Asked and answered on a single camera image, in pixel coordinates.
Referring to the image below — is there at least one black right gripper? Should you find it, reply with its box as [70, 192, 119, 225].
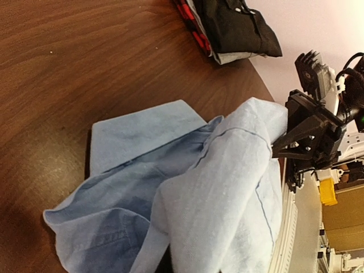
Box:
[272, 90, 346, 171]

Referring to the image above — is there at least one grey shirt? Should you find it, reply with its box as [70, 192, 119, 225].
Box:
[213, 52, 257, 65]

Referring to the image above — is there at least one light blue long sleeve shirt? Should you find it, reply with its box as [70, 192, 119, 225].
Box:
[43, 98, 288, 272]

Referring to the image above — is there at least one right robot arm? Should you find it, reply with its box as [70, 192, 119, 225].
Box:
[272, 51, 363, 173]

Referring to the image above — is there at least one red black plaid folded shirt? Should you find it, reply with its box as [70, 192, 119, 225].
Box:
[172, 0, 212, 57]

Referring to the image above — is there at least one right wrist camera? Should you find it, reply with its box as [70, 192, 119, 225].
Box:
[295, 50, 338, 101]

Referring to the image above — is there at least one aluminium front rail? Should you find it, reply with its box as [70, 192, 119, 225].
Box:
[268, 159, 298, 273]

